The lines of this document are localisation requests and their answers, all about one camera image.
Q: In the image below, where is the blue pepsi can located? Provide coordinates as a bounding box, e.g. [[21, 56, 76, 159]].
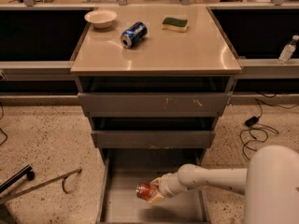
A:
[[121, 21, 148, 49]]

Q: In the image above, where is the middle grey drawer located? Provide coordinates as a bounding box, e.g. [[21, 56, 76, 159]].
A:
[[91, 131, 216, 148]]

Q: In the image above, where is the yellow green sponge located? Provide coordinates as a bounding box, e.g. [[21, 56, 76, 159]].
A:
[[162, 17, 188, 33]]

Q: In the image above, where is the black power adapter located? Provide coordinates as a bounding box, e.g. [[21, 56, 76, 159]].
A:
[[245, 116, 259, 127]]

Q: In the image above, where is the red coke can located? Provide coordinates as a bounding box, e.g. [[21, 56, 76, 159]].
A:
[[136, 183, 157, 201]]

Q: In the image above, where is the black floor cable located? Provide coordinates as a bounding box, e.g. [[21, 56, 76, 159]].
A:
[[239, 91, 299, 162]]

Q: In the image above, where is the clear plastic water bottle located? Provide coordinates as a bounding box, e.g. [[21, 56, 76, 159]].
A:
[[278, 35, 299, 64]]

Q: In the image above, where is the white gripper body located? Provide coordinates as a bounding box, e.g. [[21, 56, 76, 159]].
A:
[[159, 173, 187, 198]]

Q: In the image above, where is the white ceramic bowl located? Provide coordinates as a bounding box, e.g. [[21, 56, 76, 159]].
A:
[[84, 9, 117, 29]]

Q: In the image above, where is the black cable at left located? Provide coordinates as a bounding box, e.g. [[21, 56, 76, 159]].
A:
[[0, 103, 8, 147]]

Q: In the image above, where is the open bottom grey drawer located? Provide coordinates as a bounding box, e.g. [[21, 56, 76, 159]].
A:
[[96, 148, 210, 224]]

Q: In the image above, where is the grey metal stand leg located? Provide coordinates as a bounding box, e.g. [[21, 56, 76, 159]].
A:
[[0, 168, 82, 204]]

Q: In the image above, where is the top grey drawer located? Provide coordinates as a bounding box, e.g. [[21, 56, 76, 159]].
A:
[[78, 92, 230, 118]]

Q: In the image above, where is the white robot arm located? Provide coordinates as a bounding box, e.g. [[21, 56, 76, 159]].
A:
[[149, 146, 299, 224]]

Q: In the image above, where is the black chair base leg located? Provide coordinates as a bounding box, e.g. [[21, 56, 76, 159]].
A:
[[0, 165, 36, 193]]

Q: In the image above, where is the grey drawer cabinet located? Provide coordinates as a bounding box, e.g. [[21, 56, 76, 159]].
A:
[[69, 3, 243, 224]]

